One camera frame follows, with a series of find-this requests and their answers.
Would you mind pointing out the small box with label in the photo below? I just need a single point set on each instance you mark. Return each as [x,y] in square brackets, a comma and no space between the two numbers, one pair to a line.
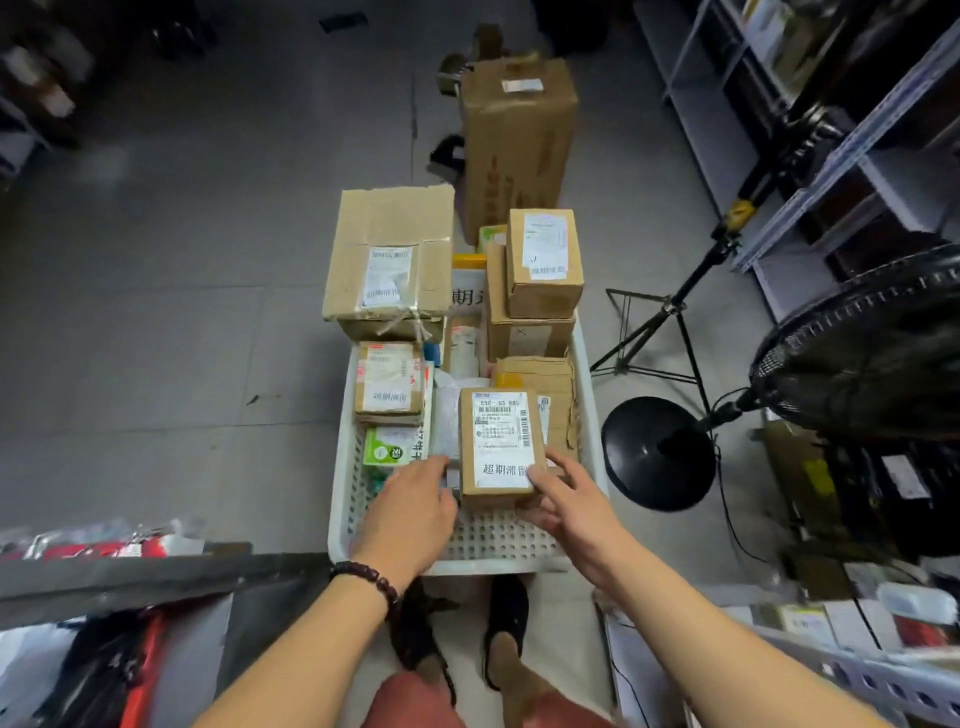
[547,300]

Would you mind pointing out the blue cardboard box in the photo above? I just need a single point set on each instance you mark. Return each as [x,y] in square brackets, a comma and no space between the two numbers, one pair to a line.
[433,354]

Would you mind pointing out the person's right forearm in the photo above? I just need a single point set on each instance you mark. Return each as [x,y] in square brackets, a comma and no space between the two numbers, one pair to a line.
[712,645]

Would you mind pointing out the black bin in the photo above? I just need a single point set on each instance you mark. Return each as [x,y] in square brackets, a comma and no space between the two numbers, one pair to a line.
[570,22]

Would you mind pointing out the squarish white-label cardboard box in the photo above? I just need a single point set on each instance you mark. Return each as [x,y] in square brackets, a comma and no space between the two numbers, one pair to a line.
[525,341]

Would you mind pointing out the person's left hand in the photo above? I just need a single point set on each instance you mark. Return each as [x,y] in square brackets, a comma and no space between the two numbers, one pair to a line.
[412,525]

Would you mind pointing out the flat black floor item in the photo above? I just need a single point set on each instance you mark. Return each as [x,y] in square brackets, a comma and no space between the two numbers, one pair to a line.
[343,21]

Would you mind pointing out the dark green cardboard box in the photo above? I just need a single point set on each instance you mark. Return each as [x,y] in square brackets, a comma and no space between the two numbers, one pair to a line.
[375,330]

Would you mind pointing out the white perforated metal rack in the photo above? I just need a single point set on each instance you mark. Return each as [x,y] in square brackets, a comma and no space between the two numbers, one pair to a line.
[862,667]

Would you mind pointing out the yellow tape piece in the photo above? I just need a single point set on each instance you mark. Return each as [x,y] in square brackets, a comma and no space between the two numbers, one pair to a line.
[469,262]

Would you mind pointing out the black standing fan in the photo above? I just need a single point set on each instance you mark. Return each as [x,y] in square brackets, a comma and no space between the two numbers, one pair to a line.
[652,457]

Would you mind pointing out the grey bubble mailer parcel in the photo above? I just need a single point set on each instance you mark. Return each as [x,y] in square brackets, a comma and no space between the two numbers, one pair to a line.
[446,420]

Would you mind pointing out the corrugated parcel yellow tape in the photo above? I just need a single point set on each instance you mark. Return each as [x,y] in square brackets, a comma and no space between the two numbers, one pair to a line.
[555,382]

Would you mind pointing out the dark cluttered goods pile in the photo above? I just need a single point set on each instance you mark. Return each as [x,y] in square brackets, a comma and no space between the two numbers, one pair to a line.
[45,75]

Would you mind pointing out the grey metal rack frame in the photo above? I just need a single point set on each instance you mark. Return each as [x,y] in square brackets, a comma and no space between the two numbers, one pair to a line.
[150,581]

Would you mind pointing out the taped brown parcel long label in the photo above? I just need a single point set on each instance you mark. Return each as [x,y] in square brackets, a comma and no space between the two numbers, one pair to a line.
[463,349]

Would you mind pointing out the person's right hand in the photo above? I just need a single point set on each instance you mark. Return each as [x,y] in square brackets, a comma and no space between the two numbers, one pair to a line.
[585,532]

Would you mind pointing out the white flat board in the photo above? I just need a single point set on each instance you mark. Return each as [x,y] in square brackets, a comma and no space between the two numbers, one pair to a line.
[637,667]

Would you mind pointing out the white plastic basket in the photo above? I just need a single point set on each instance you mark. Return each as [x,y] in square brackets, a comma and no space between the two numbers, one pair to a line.
[487,540]

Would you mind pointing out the white storage rack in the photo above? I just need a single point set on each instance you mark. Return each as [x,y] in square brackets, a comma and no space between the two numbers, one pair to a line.
[712,135]

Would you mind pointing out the small green and white box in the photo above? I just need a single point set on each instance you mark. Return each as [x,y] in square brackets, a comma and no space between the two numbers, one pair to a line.
[491,238]

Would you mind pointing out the black floor object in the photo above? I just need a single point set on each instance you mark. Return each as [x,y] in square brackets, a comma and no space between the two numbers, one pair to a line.
[448,157]

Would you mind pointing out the white paper sign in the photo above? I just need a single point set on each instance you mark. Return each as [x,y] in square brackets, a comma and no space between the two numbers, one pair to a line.
[469,296]

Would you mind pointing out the person's red trouser leg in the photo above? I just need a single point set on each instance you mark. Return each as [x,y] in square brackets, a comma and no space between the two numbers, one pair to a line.
[570,712]
[412,705]

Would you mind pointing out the person's black shoe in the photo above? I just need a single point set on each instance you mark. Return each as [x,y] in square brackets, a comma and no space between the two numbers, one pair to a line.
[506,607]
[416,630]

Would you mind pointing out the black tripod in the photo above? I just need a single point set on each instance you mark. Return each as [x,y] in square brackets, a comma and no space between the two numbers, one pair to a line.
[671,306]

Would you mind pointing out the olive brown box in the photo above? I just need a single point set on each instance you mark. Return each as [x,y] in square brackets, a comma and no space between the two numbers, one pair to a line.
[802,472]

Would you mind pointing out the person's left forearm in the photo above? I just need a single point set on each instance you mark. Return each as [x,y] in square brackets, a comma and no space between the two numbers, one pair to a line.
[300,660]

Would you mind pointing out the black machine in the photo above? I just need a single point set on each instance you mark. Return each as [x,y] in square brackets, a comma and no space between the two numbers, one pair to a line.
[900,487]

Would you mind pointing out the grey floor item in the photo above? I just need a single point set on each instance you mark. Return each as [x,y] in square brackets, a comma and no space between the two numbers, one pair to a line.
[450,75]

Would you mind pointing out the red plastic tray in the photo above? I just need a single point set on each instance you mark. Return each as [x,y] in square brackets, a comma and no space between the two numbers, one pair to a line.
[146,660]

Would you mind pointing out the small yellowish box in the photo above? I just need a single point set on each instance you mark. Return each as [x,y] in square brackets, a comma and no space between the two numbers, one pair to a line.
[806,622]

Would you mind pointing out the tall printed floor carton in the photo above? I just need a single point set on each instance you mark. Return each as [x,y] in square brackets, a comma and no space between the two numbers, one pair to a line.
[517,150]

